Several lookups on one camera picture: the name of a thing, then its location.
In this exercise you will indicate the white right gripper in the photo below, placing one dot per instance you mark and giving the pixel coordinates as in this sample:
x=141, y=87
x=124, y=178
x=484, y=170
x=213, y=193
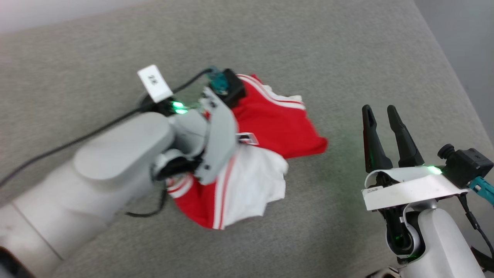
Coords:
x=409, y=187

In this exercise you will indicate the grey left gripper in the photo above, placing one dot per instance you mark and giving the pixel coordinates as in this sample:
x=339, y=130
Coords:
x=222, y=135

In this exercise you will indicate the red and white garment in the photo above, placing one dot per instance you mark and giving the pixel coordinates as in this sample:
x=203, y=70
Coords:
x=278, y=127

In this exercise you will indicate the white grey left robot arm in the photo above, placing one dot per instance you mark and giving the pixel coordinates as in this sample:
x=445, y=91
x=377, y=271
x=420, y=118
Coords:
x=96, y=173

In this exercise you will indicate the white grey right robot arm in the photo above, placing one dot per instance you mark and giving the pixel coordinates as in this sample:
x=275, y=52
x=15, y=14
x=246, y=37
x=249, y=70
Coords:
x=444, y=247

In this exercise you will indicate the white paper label tag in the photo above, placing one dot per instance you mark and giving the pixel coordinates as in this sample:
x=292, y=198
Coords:
x=154, y=83

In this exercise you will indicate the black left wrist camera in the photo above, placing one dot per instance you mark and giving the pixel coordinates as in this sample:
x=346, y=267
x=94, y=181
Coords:
x=233, y=90

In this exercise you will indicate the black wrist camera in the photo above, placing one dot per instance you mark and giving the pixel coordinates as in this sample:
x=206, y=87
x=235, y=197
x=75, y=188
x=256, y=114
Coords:
x=469, y=166
x=233, y=90

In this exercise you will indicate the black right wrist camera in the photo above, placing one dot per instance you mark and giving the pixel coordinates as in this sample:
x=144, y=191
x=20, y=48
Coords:
x=469, y=166

